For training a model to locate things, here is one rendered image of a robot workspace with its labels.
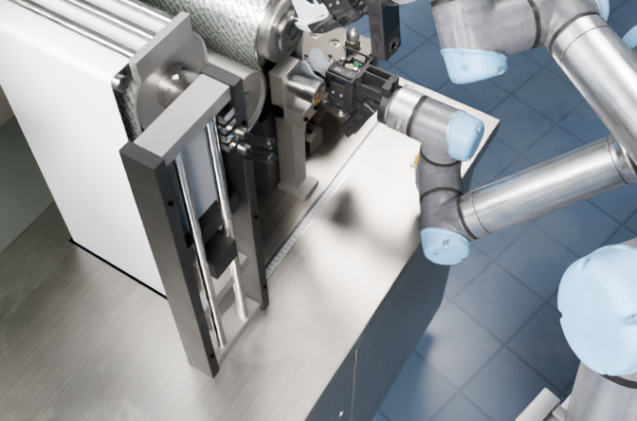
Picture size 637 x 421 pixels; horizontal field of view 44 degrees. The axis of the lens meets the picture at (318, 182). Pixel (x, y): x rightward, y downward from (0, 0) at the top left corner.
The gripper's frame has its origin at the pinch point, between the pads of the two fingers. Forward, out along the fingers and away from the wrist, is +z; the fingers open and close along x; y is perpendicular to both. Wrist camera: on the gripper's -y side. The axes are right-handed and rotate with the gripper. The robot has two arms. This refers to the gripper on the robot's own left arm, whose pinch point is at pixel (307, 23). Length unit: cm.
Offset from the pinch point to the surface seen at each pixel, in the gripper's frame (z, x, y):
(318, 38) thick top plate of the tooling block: 23.8, -20.0, -11.5
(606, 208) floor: 43, -96, -130
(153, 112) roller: 0.3, 30.2, 6.9
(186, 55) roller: -2.1, 22.2, 9.8
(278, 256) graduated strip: 19.5, 19.3, -31.8
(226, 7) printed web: 7.3, 5.5, 8.8
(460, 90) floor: 91, -118, -90
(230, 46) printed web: 10.6, 6.9, 3.1
